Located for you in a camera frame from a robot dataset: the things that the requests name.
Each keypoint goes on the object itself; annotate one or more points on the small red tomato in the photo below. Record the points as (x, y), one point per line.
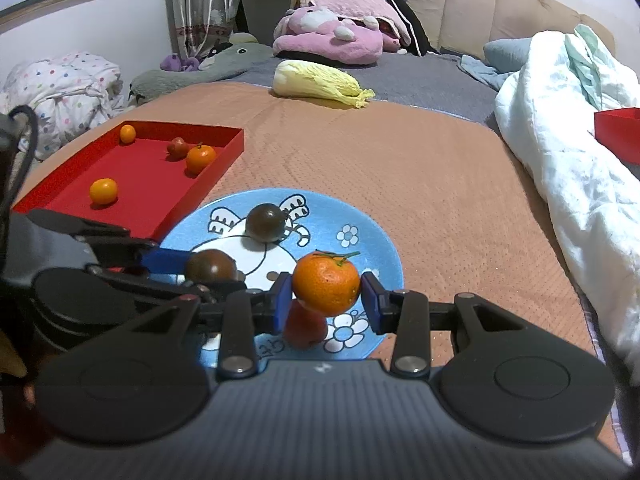
(177, 147)

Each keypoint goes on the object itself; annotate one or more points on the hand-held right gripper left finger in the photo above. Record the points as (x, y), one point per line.
(282, 305)

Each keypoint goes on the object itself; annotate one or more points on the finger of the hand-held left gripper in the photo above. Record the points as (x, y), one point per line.
(150, 286)
(165, 261)

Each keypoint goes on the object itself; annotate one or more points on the grey bed sheet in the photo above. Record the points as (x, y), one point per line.
(425, 85)

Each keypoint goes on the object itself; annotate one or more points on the light blue cloth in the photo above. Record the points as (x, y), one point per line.
(480, 75)

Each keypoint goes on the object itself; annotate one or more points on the dark brown tomato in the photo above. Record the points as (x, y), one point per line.
(210, 266)
(266, 222)

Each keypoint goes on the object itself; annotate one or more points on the polka dot blanket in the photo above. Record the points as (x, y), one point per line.
(60, 90)

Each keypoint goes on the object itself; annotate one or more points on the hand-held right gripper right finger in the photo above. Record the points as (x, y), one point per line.
(370, 305)

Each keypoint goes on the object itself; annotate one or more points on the beige padded headboard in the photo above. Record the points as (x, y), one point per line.
(500, 5)

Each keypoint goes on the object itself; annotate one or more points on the pink plush toy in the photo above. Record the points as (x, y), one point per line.
(330, 35)

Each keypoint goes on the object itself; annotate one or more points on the white duvet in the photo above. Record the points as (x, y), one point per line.
(565, 160)

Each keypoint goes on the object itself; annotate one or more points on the small tangerine with stem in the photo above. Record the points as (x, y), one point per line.
(201, 157)

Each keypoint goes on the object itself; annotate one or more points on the small orange kumquat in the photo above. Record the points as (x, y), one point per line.
(103, 191)
(127, 133)

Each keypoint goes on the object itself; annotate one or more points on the purple plush toy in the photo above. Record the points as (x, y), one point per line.
(176, 62)

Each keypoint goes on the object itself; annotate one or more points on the red box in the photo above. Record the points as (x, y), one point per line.
(619, 132)

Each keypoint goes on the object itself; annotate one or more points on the napa cabbage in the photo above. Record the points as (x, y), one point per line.
(315, 81)

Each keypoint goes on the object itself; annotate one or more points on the large tangerine with stem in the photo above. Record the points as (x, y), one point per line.
(325, 285)

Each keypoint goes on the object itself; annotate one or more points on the patterned curtain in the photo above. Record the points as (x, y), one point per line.
(205, 5)

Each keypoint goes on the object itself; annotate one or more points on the red tray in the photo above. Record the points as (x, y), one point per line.
(145, 185)

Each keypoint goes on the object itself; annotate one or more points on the blue cartoon plate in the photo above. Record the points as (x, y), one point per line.
(367, 250)

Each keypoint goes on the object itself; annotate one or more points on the dark clothing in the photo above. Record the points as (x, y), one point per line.
(407, 20)

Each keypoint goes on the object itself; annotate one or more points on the grey plush toy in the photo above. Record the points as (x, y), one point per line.
(200, 71)

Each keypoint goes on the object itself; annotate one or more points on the blue pillow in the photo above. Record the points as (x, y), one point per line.
(507, 52)

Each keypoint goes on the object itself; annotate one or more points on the orange bed cover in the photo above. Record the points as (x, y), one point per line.
(400, 170)

